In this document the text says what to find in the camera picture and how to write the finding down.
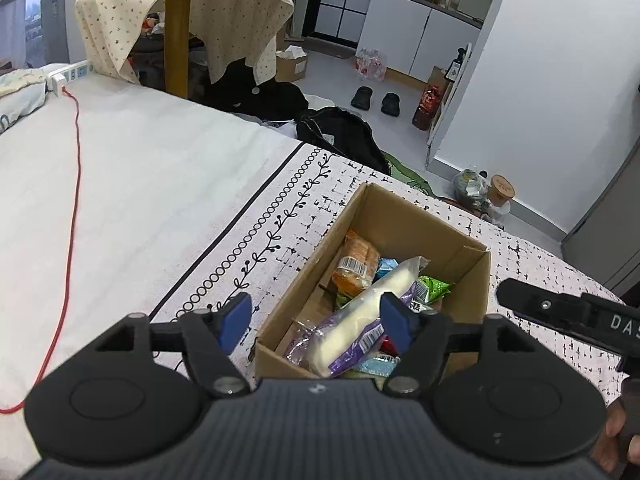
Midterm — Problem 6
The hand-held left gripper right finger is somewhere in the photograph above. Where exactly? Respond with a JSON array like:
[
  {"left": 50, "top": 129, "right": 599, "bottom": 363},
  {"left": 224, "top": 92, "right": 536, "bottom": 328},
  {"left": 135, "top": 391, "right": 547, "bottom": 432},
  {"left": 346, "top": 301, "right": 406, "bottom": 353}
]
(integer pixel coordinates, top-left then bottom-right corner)
[{"left": 380, "top": 291, "right": 542, "bottom": 397}]

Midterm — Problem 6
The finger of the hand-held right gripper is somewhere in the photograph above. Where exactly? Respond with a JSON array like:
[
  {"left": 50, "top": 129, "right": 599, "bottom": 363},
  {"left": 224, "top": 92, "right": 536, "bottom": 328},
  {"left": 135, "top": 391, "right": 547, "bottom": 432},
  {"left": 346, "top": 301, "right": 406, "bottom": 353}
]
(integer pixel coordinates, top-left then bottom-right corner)
[{"left": 496, "top": 278, "right": 586, "bottom": 333}]

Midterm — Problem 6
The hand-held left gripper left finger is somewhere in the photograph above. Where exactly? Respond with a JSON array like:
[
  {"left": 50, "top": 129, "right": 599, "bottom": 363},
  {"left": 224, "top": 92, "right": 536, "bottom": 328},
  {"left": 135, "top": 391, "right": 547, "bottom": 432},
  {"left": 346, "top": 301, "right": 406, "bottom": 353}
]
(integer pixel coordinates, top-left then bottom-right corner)
[{"left": 94, "top": 292, "right": 252, "bottom": 398}]

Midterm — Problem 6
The lime green snack packet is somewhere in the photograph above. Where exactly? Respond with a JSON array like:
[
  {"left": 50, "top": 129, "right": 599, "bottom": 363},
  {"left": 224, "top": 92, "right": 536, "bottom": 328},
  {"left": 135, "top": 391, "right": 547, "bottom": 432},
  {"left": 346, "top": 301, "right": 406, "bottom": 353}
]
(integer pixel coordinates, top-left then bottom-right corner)
[{"left": 415, "top": 275, "right": 452, "bottom": 306}]

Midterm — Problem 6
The purple bread packet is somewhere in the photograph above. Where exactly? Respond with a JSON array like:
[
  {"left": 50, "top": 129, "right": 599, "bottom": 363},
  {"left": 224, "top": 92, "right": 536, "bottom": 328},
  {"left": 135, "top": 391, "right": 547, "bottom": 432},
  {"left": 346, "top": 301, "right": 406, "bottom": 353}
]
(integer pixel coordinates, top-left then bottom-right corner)
[{"left": 284, "top": 256, "right": 431, "bottom": 378}]

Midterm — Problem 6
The orange cracker packet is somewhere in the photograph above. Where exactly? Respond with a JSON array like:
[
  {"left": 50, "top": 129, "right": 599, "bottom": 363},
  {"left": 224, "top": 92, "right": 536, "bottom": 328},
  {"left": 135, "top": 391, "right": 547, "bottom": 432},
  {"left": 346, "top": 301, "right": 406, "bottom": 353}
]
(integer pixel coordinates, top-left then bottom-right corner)
[{"left": 332, "top": 230, "right": 383, "bottom": 296}]

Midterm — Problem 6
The brown cardboard box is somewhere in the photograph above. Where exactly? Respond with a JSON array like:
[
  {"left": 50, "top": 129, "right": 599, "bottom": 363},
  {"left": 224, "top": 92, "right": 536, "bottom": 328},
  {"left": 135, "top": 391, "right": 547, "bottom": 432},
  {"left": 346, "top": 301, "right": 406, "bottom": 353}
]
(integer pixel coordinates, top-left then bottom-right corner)
[{"left": 254, "top": 182, "right": 492, "bottom": 391}]

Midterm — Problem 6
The person's right hand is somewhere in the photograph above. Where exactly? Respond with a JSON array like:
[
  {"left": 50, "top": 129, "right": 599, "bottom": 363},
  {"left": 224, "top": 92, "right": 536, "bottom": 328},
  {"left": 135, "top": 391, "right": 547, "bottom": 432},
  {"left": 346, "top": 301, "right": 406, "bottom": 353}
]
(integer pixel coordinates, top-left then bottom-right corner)
[{"left": 591, "top": 400, "right": 640, "bottom": 476}]

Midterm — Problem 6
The grey wardrobe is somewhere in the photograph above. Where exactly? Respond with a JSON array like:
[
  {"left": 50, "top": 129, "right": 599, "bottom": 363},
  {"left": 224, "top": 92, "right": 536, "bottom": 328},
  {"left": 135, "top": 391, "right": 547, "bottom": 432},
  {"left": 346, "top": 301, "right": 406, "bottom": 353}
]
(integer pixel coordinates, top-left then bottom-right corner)
[{"left": 560, "top": 145, "right": 640, "bottom": 286}]

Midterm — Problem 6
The brown lidded jar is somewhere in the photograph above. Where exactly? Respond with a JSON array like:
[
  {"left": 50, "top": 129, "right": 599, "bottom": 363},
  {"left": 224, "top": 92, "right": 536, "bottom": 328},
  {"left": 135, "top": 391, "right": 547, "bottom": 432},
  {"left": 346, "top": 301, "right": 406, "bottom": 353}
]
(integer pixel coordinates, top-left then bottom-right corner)
[{"left": 487, "top": 174, "right": 516, "bottom": 211}]

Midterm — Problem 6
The clear plastic bag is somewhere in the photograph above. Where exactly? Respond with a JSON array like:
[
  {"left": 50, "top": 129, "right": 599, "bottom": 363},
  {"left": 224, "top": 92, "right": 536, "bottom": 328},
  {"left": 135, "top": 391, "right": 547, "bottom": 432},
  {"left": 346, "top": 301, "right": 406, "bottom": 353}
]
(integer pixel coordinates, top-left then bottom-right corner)
[{"left": 452, "top": 167, "right": 488, "bottom": 208}]

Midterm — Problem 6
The green floor mat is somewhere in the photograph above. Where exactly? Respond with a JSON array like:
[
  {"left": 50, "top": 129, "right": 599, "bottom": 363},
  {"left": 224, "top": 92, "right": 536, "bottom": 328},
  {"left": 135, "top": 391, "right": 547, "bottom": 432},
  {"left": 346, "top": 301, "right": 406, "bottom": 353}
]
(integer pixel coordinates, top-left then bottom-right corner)
[{"left": 382, "top": 150, "right": 436, "bottom": 196}]

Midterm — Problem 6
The white bed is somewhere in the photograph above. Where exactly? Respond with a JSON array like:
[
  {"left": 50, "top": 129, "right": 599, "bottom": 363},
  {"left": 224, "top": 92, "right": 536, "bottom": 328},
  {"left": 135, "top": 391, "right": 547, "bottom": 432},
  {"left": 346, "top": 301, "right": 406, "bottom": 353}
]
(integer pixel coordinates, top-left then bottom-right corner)
[{"left": 0, "top": 62, "right": 301, "bottom": 461}]

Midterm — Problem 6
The black bag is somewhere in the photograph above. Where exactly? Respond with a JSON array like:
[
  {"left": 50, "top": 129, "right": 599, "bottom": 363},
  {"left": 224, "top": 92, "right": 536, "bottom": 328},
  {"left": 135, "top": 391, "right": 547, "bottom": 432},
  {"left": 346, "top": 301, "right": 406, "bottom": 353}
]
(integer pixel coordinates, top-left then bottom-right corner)
[{"left": 295, "top": 106, "right": 391, "bottom": 176}]

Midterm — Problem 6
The white narrow shelf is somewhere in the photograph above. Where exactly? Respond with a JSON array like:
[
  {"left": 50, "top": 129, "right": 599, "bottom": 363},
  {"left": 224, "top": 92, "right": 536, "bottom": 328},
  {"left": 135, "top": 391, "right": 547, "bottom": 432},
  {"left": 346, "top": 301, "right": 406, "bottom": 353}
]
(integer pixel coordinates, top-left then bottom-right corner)
[{"left": 427, "top": 42, "right": 473, "bottom": 148}]

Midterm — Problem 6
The dark red bottle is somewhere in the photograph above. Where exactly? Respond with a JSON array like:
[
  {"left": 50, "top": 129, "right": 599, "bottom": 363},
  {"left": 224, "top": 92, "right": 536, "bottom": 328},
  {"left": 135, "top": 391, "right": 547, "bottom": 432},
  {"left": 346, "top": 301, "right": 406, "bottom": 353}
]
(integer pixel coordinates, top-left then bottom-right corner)
[{"left": 412, "top": 84, "right": 443, "bottom": 128}]

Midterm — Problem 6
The black clothing pile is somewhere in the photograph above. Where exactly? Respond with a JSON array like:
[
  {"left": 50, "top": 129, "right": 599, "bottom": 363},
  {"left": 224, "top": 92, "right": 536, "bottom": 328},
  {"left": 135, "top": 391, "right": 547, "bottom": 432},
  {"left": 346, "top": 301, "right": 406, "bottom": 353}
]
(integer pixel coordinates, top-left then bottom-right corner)
[{"left": 205, "top": 60, "right": 311, "bottom": 121}]

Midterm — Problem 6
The black spray bottle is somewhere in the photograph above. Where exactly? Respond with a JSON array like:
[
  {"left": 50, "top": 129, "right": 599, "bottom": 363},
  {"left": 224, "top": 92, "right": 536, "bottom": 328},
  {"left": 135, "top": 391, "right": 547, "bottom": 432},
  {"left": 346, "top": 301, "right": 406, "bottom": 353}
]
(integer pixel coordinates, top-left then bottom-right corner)
[{"left": 445, "top": 47, "right": 467, "bottom": 83}]

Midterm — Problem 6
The pink pack of water bottles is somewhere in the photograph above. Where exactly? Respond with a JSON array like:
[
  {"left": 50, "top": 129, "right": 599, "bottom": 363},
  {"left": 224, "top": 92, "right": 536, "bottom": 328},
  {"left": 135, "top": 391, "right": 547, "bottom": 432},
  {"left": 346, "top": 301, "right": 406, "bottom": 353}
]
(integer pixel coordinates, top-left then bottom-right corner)
[{"left": 354, "top": 47, "right": 388, "bottom": 82}]

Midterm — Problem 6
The small open floor carton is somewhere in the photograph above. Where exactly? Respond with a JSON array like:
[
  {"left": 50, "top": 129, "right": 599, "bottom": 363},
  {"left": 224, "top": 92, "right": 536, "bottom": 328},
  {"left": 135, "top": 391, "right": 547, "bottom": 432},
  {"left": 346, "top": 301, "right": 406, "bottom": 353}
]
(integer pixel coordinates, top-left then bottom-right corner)
[{"left": 275, "top": 46, "right": 308, "bottom": 83}]

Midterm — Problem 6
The white kitchen cabinet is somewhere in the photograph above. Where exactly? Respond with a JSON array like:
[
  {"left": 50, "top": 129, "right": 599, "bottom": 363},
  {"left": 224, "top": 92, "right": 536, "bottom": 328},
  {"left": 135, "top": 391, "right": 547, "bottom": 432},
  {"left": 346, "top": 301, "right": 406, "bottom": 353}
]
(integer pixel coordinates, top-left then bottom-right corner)
[{"left": 357, "top": 0, "right": 483, "bottom": 83}]

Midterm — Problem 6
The yellow side table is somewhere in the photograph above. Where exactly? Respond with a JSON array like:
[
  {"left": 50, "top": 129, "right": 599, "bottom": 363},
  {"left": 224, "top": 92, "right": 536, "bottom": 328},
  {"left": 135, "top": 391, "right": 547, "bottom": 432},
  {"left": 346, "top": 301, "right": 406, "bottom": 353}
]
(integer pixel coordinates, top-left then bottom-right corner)
[{"left": 165, "top": 0, "right": 193, "bottom": 98}]

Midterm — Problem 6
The white power strip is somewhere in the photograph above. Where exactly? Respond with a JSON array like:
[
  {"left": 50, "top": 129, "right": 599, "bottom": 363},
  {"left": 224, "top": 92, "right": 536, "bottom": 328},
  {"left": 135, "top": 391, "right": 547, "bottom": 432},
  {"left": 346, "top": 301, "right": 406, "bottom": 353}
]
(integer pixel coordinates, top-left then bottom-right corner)
[{"left": 47, "top": 60, "right": 91, "bottom": 91}]

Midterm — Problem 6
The dotted cream tablecloth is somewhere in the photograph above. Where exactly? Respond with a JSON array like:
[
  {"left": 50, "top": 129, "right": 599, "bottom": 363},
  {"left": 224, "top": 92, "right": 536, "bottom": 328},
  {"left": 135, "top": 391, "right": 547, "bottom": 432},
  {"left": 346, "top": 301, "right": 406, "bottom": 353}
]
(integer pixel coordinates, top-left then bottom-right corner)
[{"left": 75, "top": 0, "right": 295, "bottom": 86}]

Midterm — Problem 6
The patterned pillow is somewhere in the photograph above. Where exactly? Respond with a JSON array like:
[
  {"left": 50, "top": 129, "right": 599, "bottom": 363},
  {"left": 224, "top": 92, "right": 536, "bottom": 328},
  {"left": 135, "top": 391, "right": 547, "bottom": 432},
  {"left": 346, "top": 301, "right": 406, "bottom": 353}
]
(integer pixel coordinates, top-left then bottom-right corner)
[{"left": 0, "top": 67, "right": 48, "bottom": 133}]

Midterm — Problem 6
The black framed glass door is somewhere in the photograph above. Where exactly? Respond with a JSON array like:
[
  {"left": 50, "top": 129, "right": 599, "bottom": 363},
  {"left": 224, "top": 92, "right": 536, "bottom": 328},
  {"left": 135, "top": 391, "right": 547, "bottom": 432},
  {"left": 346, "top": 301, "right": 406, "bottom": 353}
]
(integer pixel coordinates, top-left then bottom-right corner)
[{"left": 302, "top": 0, "right": 381, "bottom": 43}]

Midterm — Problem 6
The window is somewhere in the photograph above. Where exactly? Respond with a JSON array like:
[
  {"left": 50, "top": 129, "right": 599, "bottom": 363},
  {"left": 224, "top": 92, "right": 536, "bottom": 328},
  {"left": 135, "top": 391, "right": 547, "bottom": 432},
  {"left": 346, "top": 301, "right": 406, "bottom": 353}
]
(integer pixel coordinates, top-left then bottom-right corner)
[{"left": 0, "top": 0, "right": 66, "bottom": 68}]

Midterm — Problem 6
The red cable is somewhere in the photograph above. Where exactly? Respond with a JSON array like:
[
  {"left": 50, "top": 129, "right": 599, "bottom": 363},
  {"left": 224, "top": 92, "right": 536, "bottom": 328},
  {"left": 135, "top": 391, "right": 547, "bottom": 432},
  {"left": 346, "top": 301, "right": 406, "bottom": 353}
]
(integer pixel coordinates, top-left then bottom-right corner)
[{"left": 0, "top": 87, "right": 83, "bottom": 415}]

